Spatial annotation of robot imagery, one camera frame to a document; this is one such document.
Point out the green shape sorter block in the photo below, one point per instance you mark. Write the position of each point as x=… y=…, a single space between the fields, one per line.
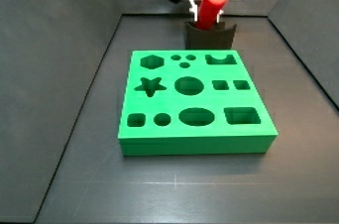
x=191 y=104

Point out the red cylinder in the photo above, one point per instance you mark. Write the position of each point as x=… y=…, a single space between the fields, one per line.
x=208 y=11

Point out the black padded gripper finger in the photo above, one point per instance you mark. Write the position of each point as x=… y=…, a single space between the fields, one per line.
x=193 y=9

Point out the black curved holder stand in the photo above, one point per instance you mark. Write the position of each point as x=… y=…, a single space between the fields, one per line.
x=215 y=39

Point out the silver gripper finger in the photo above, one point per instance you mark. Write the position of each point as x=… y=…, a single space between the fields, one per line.
x=219 y=16

